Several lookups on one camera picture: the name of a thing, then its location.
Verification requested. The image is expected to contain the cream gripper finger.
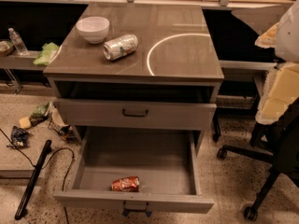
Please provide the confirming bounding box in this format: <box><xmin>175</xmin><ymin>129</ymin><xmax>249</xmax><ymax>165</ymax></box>
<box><xmin>255</xmin><ymin>63</ymin><xmax>299</xmax><ymax>125</ymax></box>

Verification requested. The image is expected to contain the red coke can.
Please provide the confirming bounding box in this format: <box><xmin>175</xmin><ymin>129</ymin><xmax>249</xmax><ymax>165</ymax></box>
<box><xmin>111</xmin><ymin>176</ymin><xmax>139</xmax><ymax>192</ymax></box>

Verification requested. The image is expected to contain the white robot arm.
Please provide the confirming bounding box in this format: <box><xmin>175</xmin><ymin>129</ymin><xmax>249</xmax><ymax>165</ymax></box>
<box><xmin>255</xmin><ymin>0</ymin><xmax>299</xmax><ymax>125</ymax></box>

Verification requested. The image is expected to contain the grey drawer cabinet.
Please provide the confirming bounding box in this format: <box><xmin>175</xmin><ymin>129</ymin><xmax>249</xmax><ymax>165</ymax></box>
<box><xmin>44</xmin><ymin>3</ymin><xmax>223</xmax><ymax>138</ymax></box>

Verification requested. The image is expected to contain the open grey bottom drawer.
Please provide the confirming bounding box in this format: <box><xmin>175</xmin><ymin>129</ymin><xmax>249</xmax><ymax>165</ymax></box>
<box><xmin>54</xmin><ymin>127</ymin><xmax>214</xmax><ymax>216</ymax></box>

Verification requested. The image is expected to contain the silver green soda can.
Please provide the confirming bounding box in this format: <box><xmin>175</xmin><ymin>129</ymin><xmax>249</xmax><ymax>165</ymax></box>
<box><xmin>104</xmin><ymin>35</ymin><xmax>138</xmax><ymax>61</ymax></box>

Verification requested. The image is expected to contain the black office chair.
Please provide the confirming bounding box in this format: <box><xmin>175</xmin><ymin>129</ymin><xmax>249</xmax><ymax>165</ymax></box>
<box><xmin>217</xmin><ymin>98</ymin><xmax>299</xmax><ymax>221</ymax></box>

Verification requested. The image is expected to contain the white bowl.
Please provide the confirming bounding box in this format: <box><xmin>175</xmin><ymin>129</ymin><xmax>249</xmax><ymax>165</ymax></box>
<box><xmin>76</xmin><ymin>16</ymin><xmax>109</xmax><ymax>44</ymax></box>

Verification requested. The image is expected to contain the green chip bag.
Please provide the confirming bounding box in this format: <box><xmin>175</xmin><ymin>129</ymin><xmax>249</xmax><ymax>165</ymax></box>
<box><xmin>34</xmin><ymin>42</ymin><xmax>59</xmax><ymax>65</ymax></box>

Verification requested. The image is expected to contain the green snack bag on floor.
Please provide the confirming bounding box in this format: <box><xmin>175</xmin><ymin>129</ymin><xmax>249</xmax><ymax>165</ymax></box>
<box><xmin>29</xmin><ymin>102</ymin><xmax>50</xmax><ymax>126</ymax></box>

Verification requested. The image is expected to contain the black bar on floor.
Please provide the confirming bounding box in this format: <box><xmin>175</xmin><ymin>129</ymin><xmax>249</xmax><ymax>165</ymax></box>
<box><xmin>14</xmin><ymin>140</ymin><xmax>51</xmax><ymax>220</ymax></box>

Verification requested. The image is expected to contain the yellow sponge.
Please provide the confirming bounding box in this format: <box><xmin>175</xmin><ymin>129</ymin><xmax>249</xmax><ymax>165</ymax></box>
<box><xmin>19</xmin><ymin>117</ymin><xmax>31</xmax><ymax>129</ymax></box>

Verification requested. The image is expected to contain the clear water bottle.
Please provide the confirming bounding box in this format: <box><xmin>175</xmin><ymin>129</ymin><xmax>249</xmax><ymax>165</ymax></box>
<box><xmin>8</xmin><ymin>28</ymin><xmax>28</xmax><ymax>55</ymax></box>

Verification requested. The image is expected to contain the blue snack bag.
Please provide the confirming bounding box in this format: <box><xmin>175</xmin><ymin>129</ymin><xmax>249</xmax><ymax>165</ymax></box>
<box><xmin>8</xmin><ymin>126</ymin><xmax>29</xmax><ymax>148</ymax></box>

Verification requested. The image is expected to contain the brown bowl at left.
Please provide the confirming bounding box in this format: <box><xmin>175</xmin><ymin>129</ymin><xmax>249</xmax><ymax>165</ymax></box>
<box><xmin>0</xmin><ymin>40</ymin><xmax>14</xmax><ymax>57</ymax></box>

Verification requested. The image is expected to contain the wire basket on floor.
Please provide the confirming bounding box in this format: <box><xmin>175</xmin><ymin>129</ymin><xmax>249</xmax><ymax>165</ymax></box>
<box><xmin>48</xmin><ymin>108</ymin><xmax>77</xmax><ymax>144</ymax></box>

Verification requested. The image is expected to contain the black floor cable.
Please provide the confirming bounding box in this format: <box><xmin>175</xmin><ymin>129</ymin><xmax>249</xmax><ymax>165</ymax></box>
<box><xmin>0</xmin><ymin>128</ymin><xmax>76</xmax><ymax>224</ymax></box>

